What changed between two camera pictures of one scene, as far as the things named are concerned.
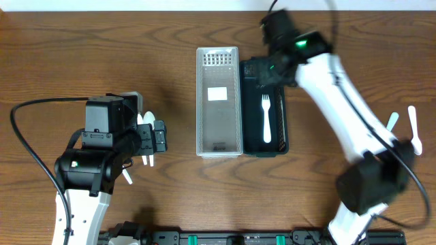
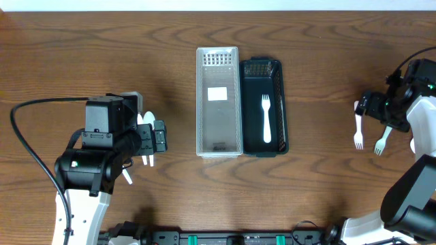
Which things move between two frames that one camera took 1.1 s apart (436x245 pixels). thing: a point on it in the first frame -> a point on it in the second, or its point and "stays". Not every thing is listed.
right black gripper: (265, 73) -> (378, 99)
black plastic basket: (253, 113) stays
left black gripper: (148, 139) stays
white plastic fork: (266, 103) stays
